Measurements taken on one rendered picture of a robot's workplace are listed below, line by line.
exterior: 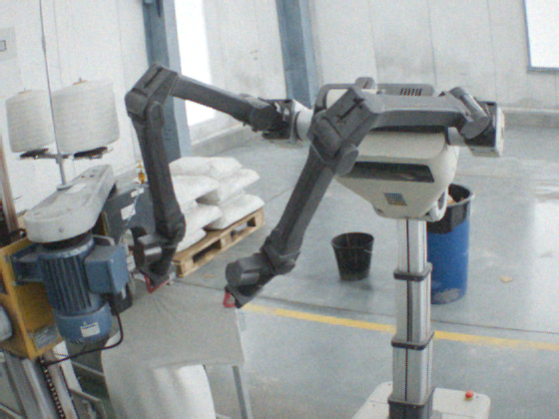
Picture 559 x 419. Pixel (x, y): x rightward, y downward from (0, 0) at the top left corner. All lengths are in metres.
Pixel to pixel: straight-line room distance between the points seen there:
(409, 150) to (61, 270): 0.92
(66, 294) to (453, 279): 2.76
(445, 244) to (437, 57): 6.17
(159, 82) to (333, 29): 8.85
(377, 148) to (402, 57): 8.12
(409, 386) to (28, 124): 1.51
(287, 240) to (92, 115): 0.53
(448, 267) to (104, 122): 2.68
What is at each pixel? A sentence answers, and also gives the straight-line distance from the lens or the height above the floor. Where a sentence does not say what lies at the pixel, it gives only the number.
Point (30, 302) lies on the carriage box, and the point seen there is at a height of 1.17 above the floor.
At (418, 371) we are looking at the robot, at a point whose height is 0.58.
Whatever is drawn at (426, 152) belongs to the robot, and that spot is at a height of 1.39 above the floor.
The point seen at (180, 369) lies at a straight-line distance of 1.86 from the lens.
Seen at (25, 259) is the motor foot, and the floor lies 1.30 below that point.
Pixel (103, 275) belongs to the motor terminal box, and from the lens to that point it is 1.40.
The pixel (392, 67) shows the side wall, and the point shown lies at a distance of 9.83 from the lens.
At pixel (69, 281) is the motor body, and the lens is 1.43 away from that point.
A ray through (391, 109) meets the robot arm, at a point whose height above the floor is 1.57.
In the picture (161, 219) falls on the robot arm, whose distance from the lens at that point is 1.63.
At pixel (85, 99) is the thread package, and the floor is 1.65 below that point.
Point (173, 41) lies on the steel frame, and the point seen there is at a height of 1.68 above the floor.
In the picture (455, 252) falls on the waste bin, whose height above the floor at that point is 0.33.
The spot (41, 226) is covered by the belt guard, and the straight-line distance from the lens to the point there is 1.37.
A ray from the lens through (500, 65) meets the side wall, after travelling 9.33.
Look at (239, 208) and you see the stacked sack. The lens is 5.17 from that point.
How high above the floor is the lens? 1.76
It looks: 18 degrees down
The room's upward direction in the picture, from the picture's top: 7 degrees counter-clockwise
